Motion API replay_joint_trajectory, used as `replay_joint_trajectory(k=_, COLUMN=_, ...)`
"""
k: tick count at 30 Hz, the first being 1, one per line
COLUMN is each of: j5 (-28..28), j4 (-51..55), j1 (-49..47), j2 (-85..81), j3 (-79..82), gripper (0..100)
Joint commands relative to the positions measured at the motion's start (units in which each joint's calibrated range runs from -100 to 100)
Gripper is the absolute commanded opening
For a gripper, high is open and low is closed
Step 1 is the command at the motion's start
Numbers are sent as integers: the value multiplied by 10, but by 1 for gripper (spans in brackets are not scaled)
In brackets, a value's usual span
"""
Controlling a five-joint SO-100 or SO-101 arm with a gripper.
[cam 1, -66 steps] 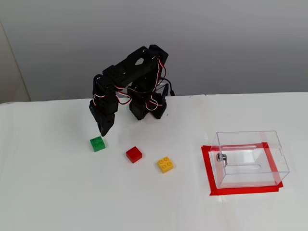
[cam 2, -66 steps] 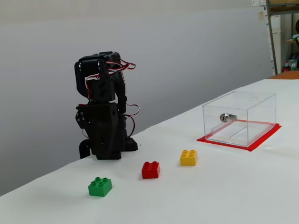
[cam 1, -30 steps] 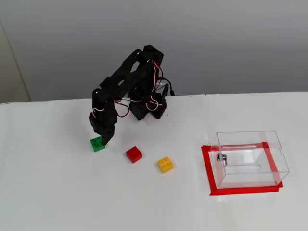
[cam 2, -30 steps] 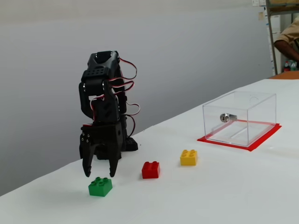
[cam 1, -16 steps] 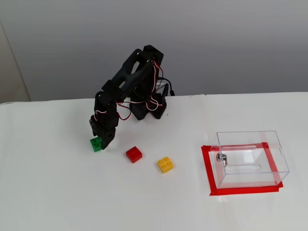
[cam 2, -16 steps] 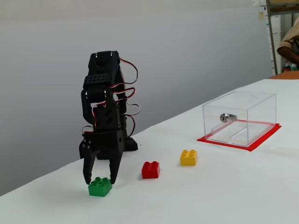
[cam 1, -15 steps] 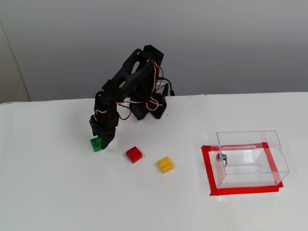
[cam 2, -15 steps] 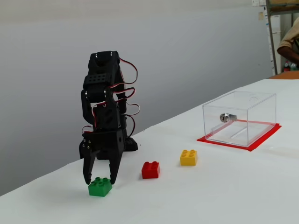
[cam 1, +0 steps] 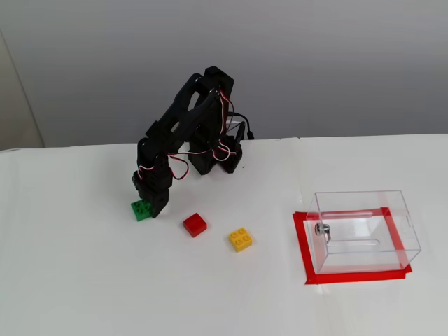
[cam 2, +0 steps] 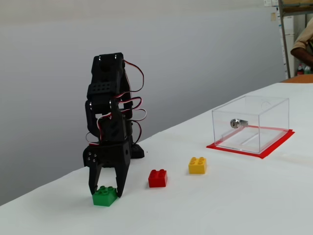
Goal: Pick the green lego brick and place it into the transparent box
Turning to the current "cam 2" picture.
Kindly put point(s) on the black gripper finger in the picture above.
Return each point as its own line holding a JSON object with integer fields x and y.
{"x": 121, "y": 178}
{"x": 94, "y": 171}

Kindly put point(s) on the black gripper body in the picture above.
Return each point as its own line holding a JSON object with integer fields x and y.
{"x": 111, "y": 154}

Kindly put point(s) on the green lego brick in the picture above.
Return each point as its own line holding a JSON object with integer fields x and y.
{"x": 104, "y": 198}

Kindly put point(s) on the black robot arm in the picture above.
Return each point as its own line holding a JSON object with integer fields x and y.
{"x": 102, "y": 73}

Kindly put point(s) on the red lego brick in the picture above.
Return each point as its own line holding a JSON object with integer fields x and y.
{"x": 157, "y": 180}

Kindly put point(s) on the yellow lego brick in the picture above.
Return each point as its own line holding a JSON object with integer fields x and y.
{"x": 197, "y": 167}

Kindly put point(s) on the transparent acrylic box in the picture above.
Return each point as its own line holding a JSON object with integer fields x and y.
{"x": 266, "y": 115}

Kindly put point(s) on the silver cam lock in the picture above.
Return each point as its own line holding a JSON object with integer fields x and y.
{"x": 236, "y": 123}

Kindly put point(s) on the red tape rectangle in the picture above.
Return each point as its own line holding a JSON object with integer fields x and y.
{"x": 274, "y": 150}

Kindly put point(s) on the orange table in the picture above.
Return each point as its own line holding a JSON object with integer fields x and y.
{"x": 299, "y": 79}

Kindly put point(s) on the red-capped cola bottle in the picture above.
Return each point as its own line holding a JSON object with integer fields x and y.
{"x": 300, "y": 71}

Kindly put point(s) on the grey metal shelf rack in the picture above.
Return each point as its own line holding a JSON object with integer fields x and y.
{"x": 283, "y": 36}

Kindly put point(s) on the yellow sticky note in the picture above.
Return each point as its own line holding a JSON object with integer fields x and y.
{"x": 273, "y": 16}

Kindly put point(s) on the green plastic bottle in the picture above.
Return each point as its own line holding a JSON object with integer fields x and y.
{"x": 307, "y": 69}

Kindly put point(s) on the white cabinet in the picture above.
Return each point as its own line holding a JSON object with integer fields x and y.
{"x": 289, "y": 29}

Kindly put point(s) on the person's beige shirt torso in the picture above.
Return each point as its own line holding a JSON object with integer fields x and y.
{"x": 305, "y": 36}

